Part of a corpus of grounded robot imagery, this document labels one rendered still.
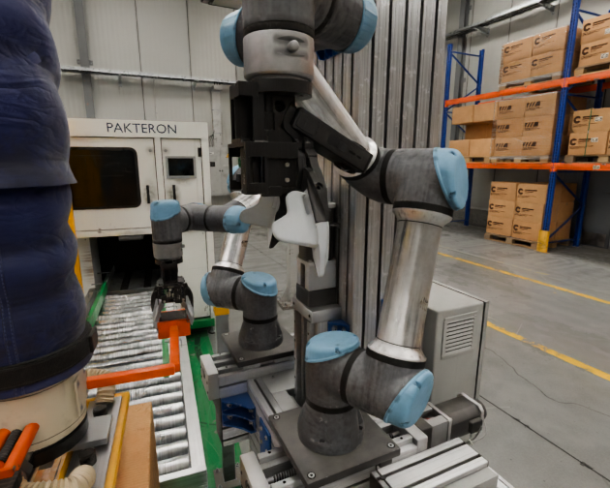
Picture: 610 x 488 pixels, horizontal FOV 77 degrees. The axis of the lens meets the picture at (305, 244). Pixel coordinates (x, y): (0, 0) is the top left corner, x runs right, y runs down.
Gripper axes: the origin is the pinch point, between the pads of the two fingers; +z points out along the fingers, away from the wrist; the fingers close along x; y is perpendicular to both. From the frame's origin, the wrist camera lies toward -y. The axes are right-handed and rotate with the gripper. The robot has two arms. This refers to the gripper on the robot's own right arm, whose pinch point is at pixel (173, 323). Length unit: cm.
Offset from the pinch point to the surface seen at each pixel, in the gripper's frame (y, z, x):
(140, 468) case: 25.0, 24.0, -9.3
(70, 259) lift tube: 33.1, -28.3, -16.1
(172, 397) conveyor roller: -65, 64, -4
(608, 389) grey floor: -53, 118, 295
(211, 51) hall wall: -905, -303, 121
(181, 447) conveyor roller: -29, 64, -1
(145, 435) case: 13.7, 24.0, -8.8
